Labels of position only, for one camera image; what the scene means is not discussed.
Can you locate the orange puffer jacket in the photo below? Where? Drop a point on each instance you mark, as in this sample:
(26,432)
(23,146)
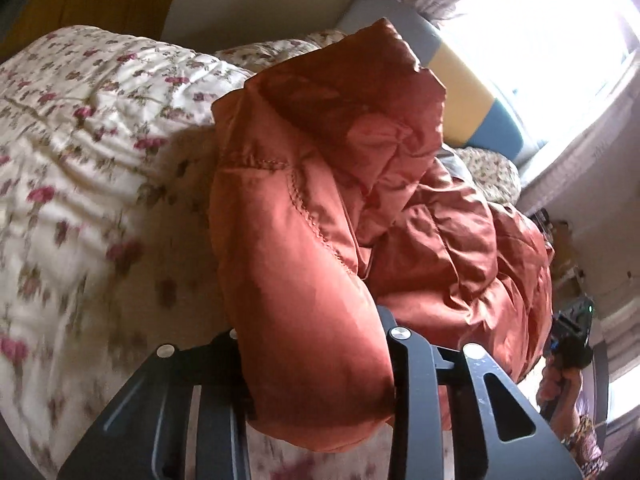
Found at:
(329,201)

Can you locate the window with bright light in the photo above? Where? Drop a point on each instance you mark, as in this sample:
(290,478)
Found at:
(554,63)

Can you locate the grey yellow blue headboard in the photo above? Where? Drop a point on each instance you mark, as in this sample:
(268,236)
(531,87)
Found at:
(474,114)

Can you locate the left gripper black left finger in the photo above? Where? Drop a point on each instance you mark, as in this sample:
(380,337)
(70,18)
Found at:
(142,432)

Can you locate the floral bed quilt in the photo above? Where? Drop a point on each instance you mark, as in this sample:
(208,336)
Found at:
(108,146)

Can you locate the person's right hand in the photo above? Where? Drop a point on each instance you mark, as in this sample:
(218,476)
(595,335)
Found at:
(562,386)

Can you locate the cluttered wooden nightstand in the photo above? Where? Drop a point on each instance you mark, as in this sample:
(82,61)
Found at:
(566,274)

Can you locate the brown wooden wardrobe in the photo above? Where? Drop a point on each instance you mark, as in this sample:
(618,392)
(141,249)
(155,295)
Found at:
(144,18)

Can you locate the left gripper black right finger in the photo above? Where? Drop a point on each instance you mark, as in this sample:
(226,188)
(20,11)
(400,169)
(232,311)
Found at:
(496,432)

